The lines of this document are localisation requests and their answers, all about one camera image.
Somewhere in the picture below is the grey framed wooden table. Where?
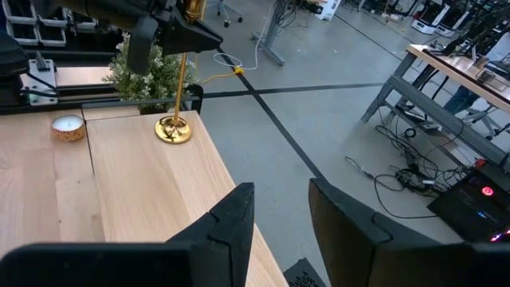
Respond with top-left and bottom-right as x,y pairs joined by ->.
360,42 -> 510,168

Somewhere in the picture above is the white cardboard box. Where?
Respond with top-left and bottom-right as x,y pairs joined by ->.
314,0 -> 343,22

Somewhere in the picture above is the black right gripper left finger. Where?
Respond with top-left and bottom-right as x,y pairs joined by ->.
0,182 -> 256,287

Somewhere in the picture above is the grey desk leg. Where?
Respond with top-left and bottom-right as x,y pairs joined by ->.
250,0 -> 287,68

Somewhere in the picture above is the tangle of floor cables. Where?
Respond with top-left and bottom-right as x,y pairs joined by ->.
344,101 -> 469,220

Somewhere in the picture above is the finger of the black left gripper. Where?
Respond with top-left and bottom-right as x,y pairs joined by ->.
159,10 -> 223,56

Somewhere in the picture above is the tall gold candlestick holder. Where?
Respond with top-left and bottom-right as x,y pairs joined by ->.
154,0 -> 207,145

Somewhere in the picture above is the black perforated metal plate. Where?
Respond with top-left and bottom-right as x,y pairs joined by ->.
282,257 -> 328,287

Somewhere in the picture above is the white machine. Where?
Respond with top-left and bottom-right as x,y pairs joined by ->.
410,0 -> 469,37

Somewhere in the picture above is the yellow extension cable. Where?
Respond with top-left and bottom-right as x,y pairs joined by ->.
200,65 -> 245,85

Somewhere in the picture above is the orange patterned candle tin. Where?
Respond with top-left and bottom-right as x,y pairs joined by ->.
50,114 -> 87,143

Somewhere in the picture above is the black aluminium table frame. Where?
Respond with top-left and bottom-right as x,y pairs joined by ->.
0,81 -> 140,116

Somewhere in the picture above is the small artificial potted plant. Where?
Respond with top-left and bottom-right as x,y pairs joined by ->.
102,33 -> 200,116

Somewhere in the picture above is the black computer tower with lights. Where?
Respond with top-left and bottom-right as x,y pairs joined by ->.
426,161 -> 510,244

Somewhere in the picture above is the white floor cable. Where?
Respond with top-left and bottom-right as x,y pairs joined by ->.
212,2 -> 277,72

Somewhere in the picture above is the office chair wheel base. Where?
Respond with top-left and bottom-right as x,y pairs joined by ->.
214,0 -> 245,29

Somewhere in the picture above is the person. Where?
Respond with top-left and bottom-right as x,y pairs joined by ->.
442,85 -> 482,116

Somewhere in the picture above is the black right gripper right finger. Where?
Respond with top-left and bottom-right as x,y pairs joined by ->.
308,177 -> 510,287

